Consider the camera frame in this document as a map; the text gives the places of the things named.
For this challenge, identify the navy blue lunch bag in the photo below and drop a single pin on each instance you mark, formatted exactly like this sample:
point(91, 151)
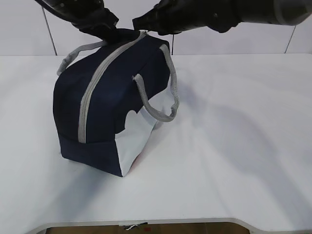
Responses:
point(109, 96)

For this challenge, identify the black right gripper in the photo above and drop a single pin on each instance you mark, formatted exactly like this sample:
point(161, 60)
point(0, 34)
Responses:
point(172, 17)

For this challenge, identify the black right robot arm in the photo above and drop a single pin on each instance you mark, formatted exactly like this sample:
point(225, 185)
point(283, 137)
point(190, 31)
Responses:
point(276, 12)

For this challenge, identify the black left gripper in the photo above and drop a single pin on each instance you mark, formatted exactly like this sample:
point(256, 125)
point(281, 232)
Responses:
point(93, 18)

